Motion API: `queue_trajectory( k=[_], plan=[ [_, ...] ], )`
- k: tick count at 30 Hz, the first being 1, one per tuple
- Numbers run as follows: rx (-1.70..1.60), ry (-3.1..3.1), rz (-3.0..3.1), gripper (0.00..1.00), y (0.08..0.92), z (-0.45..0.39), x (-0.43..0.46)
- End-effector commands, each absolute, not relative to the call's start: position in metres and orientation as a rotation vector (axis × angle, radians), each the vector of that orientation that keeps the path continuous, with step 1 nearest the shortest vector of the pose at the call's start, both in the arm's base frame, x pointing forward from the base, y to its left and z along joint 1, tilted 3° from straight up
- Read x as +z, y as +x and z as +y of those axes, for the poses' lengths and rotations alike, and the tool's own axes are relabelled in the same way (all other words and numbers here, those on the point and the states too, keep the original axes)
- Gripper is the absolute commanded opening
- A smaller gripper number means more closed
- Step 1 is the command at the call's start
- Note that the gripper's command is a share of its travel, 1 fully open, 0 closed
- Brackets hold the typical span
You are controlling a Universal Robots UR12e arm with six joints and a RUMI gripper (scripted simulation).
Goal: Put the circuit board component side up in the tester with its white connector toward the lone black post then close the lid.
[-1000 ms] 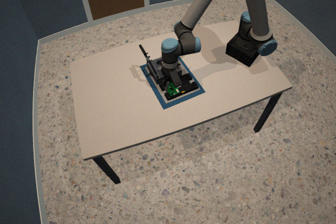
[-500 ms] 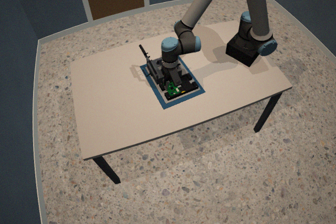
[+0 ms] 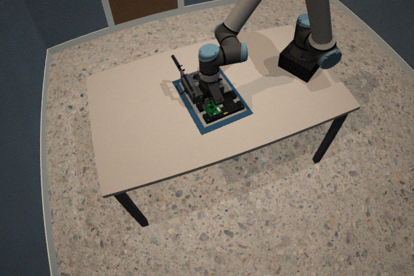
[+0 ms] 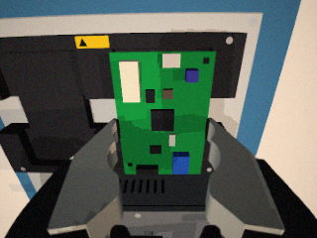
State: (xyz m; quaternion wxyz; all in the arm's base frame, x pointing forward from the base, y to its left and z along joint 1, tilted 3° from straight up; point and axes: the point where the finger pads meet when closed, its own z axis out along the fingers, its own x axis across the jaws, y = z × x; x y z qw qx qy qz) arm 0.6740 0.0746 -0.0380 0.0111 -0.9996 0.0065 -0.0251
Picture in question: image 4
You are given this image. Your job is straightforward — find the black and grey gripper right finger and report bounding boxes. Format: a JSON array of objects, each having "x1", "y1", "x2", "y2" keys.
[{"x1": 205, "y1": 117, "x2": 317, "y2": 238}]

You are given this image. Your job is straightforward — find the green circuit board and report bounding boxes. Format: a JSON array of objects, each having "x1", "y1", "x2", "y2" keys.
[{"x1": 109, "y1": 52, "x2": 216, "y2": 175}]

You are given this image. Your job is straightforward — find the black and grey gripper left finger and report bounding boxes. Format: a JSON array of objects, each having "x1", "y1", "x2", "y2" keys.
[{"x1": 4, "y1": 118, "x2": 124, "y2": 238}]

